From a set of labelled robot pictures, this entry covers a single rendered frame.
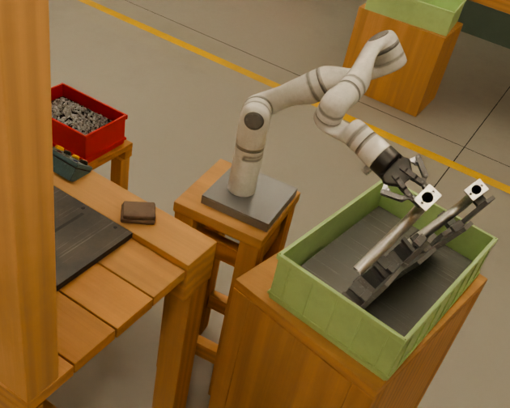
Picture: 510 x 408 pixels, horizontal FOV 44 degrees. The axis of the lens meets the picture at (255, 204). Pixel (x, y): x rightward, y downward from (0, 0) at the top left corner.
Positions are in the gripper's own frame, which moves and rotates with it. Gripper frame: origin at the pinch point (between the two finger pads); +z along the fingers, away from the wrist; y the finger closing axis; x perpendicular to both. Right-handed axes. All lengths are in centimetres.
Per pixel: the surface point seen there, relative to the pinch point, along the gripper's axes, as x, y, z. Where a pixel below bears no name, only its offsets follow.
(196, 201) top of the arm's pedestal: 43, -42, -53
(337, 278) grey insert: 37.7, -27.4, -3.3
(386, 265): 22.5, -15.8, 4.6
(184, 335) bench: 43, -74, -24
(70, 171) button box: 24, -62, -82
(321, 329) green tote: 26.8, -40.7, 4.4
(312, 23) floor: 391, 131, -208
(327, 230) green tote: 40.7, -19.1, -15.8
